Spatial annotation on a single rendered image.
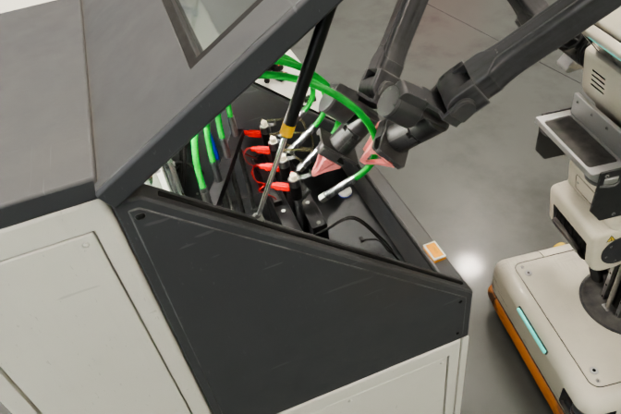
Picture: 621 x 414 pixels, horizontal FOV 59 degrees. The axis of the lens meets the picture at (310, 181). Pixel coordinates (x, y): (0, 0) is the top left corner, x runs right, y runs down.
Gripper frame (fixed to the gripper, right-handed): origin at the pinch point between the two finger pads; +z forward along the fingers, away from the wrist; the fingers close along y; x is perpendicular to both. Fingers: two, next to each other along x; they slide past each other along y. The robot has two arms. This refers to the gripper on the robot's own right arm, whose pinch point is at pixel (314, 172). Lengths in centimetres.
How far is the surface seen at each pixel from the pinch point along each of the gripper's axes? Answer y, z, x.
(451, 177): -129, 33, -110
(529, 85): -181, -14, -184
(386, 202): -22.8, -0.3, -2.0
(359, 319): -8.7, 3.3, 35.2
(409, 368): -33.4, 14.4, 33.2
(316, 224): -7.3, 9.8, 4.8
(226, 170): 14.8, 14.5, -6.0
